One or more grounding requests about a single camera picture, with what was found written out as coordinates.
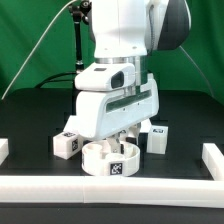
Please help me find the white cable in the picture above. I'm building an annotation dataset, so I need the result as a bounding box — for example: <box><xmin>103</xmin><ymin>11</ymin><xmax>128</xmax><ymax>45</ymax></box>
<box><xmin>1</xmin><ymin>0</ymin><xmax>78</xmax><ymax>101</ymax></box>

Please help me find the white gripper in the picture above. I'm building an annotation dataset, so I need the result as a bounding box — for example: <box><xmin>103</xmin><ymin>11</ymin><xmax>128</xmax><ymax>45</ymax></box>
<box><xmin>76</xmin><ymin>78</ymin><xmax>159</xmax><ymax>153</ymax></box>

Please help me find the black cable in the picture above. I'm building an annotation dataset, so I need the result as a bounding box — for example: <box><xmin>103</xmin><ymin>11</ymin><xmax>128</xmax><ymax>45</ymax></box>
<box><xmin>34</xmin><ymin>71</ymin><xmax>80</xmax><ymax>89</ymax></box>

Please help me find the white left fence rail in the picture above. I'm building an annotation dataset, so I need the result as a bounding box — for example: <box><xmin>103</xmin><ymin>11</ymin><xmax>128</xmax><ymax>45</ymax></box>
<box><xmin>0</xmin><ymin>138</ymin><xmax>9</xmax><ymax>165</ymax></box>

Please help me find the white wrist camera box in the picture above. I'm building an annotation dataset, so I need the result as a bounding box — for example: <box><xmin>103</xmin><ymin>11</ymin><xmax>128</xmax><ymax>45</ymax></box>
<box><xmin>75</xmin><ymin>63</ymin><xmax>135</xmax><ymax>92</ymax></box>

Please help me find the white paper tag sheet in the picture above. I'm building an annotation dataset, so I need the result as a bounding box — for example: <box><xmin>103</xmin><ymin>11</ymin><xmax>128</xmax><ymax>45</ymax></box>
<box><xmin>63</xmin><ymin>115</ymin><xmax>79</xmax><ymax>133</ymax></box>

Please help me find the white front fence rail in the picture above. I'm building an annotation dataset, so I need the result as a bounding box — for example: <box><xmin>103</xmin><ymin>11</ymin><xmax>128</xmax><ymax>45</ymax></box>
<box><xmin>0</xmin><ymin>176</ymin><xmax>224</xmax><ymax>208</ymax></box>

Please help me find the white round stool seat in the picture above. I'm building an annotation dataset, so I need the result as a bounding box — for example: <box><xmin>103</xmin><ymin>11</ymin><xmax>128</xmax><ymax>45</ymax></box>
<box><xmin>82</xmin><ymin>140</ymin><xmax>140</xmax><ymax>176</ymax></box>

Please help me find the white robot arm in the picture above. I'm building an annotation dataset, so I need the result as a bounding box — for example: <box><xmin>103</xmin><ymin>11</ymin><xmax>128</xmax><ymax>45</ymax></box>
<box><xmin>75</xmin><ymin>0</ymin><xmax>191</xmax><ymax>153</ymax></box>

